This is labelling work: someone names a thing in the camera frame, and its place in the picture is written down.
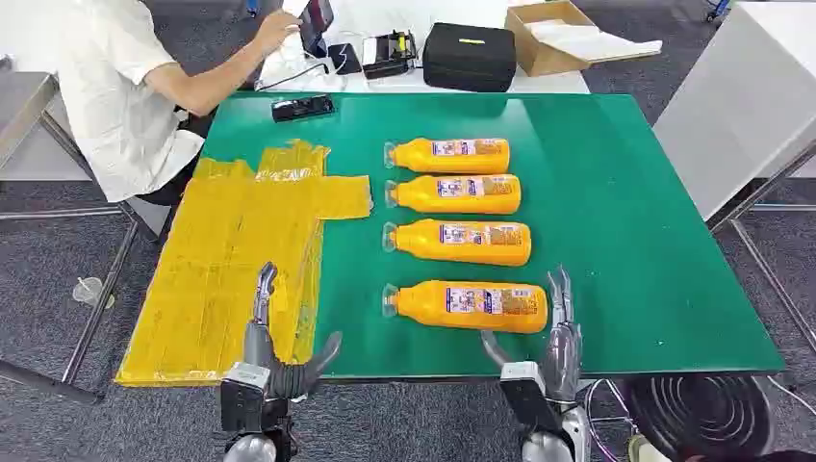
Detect person's hand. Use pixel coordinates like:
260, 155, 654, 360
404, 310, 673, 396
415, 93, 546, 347
254, 9, 304, 58

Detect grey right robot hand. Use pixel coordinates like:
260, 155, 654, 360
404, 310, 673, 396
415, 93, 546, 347
479, 266, 582, 401

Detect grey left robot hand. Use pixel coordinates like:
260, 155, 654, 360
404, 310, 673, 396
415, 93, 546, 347
243, 261, 344, 399

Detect orange drink bottle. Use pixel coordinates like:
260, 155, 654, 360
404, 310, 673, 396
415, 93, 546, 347
383, 173, 523, 217
383, 137, 512, 176
381, 279, 549, 335
381, 218, 533, 268

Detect black tablet on stand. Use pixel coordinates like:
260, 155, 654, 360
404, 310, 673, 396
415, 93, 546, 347
297, 0, 336, 60

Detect black power bank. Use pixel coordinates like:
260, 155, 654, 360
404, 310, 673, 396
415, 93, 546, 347
327, 42, 364, 76

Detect black flat device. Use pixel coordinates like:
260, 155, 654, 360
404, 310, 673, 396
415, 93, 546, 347
270, 93, 337, 123

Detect yellow plastic sheet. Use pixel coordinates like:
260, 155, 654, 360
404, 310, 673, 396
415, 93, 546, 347
115, 139, 373, 389

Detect white table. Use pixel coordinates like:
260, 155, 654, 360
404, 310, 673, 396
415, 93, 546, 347
254, 0, 592, 96

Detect black label printer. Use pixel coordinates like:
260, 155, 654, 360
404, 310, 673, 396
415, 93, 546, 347
361, 30, 420, 81

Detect green table mat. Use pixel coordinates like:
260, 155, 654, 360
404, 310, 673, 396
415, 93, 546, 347
202, 92, 786, 378

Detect black ribbed round fan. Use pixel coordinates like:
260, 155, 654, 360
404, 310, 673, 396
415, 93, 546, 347
621, 374, 777, 462

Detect person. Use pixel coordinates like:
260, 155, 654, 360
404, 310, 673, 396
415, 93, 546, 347
56, 0, 304, 205

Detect clear plastic cup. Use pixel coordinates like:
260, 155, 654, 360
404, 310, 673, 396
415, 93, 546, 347
71, 276, 116, 311

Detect black carrying case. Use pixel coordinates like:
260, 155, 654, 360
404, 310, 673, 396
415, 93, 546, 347
421, 22, 519, 93

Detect brown cardboard box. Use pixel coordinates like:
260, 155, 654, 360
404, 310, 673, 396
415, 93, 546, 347
503, 0, 664, 78

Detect grey side table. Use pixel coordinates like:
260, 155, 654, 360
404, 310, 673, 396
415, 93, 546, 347
651, 0, 816, 355

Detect white paper sheets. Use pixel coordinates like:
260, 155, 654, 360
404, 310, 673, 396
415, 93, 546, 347
527, 18, 664, 64

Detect black cable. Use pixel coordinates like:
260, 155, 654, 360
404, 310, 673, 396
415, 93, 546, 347
254, 62, 331, 92

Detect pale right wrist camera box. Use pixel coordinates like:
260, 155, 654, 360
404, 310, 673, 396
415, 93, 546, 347
498, 360, 564, 436

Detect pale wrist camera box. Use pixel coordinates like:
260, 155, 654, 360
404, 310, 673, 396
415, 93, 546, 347
220, 361, 273, 436
498, 360, 564, 436

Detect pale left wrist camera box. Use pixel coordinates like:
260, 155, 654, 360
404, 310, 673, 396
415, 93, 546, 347
220, 361, 273, 436

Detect chrome wire ring frame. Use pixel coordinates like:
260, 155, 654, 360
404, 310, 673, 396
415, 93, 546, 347
582, 377, 640, 462

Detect white floor cable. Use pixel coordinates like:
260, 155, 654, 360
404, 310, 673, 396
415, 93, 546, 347
764, 374, 816, 417

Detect steel frame table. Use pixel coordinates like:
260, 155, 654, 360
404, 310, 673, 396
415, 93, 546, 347
0, 54, 140, 407

